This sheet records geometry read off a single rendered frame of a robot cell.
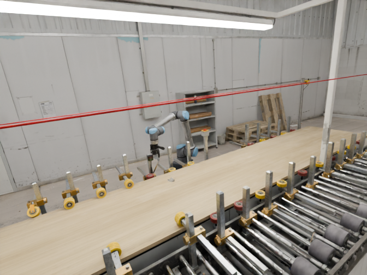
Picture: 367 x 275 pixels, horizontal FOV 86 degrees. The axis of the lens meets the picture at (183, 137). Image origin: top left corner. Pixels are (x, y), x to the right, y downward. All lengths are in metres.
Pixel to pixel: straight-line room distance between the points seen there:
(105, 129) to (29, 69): 1.70
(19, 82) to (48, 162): 1.59
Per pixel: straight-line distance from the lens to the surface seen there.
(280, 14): 2.74
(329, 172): 2.42
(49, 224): 1.88
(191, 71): 5.29
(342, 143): 2.56
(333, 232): 1.68
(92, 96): 4.63
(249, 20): 2.38
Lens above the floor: 1.84
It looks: 16 degrees down
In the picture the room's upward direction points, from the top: 5 degrees counter-clockwise
